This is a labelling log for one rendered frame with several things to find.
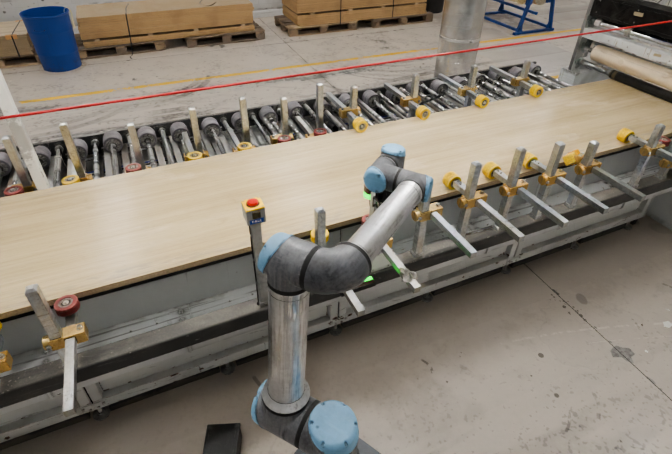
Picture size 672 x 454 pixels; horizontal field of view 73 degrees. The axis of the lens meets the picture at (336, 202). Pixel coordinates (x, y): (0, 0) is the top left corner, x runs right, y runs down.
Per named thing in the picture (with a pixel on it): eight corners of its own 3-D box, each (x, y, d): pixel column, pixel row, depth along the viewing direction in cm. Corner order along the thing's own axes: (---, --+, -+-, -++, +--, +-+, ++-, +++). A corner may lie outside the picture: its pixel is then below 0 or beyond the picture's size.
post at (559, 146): (538, 221, 246) (566, 142, 218) (533, 223, 245) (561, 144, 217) (533, 217, 249) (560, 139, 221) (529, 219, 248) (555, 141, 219)
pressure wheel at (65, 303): (58, 326, 171) (47, 305, 164) (76, 311, 177) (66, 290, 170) (74, 333, 168) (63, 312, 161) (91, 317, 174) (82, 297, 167)
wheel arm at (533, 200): (567, 226, 203) (570, 220, 200) (561, 228, 201) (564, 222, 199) (493, 170, 239) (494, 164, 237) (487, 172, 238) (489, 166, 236)
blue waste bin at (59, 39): (87, 70, 599) (69, 12, 556) (37, 76, 580) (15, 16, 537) (87, 56, 642) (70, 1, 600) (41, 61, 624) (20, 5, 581)
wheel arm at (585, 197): (607, 213, 211) (610, 206, 209) (602, 214, 210) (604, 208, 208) (529, 161, 248) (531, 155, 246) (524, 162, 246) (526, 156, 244)
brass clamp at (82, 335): (88, 341, 164) (84, 332, 161) (46, 354, 159) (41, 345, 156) (88, 329, 168) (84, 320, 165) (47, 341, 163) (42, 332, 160)
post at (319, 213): (325, 294, 206) (325, 209, 178) (318, 296, 205) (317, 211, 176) (322, 289, 208) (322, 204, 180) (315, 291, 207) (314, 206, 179)
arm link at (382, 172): (392, 176, 151) (405, 160, 160) (360, 167, 156) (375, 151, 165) (389, 199, 157) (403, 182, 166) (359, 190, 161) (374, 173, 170)
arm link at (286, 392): (293, 457, 142) (302, 266, 105) (248, 430, 148) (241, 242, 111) (318, 419, 154) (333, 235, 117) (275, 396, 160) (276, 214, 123)
